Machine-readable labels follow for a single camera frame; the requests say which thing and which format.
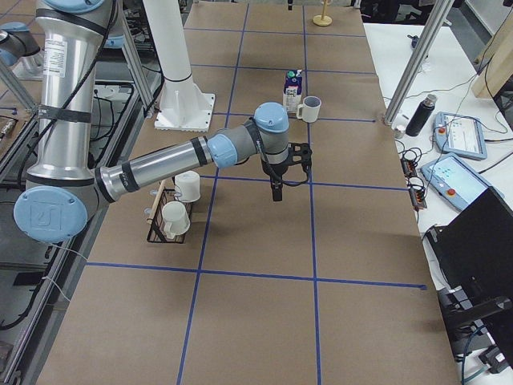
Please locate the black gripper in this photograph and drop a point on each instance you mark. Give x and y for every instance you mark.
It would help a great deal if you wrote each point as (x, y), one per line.
(276, 171)

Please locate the white mug with grey inside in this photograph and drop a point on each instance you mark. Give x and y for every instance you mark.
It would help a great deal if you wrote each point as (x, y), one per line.
(308, 109)

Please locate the blue white milk carton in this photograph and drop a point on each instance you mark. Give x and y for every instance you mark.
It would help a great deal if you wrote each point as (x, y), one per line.
(292, 91)

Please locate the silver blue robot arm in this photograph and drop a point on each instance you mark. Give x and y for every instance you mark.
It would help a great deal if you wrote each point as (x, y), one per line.
(62, 192)

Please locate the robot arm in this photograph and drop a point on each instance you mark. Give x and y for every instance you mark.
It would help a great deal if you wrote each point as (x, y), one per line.
(17, 41)

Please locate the wooden stand with round base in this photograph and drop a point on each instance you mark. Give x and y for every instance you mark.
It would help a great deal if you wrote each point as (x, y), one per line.
(323, 19)

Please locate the white mug far in rack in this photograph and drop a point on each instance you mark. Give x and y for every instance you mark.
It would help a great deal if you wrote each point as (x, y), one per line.
(187, 187)

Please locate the white mug in rack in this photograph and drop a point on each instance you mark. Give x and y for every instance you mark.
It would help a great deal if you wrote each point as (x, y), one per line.
(187, 187)
(176, 219)

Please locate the white mug near in rack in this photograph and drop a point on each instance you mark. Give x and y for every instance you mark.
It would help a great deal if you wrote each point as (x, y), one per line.
(176, 219)

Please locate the black water bottle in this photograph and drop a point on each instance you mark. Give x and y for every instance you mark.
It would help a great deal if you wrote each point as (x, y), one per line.
(421, 115)

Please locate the near blue teach pendant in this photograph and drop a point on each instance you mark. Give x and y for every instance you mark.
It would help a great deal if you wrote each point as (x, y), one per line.
(455, 180)

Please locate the blue teach pendant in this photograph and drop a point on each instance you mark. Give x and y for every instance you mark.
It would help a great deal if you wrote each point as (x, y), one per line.
(455, 180)
(460, 134)

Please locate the far blue teach pendant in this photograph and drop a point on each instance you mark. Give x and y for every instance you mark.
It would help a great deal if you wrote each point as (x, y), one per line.
(460, 134)

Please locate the black laptop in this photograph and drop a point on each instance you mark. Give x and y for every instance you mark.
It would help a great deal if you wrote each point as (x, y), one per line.
(474, 251)

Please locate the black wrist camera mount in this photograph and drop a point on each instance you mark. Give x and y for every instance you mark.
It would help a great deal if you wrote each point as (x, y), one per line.
(301, 153)

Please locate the white pedestal column base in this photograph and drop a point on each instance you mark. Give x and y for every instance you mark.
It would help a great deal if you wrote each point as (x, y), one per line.
(183, 106)

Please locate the black wire mug rack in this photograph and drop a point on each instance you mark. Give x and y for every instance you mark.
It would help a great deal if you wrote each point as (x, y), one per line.
(164, 194)

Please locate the aluminium frame post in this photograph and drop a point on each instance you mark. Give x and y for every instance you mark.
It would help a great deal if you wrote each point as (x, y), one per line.
(429, 33)

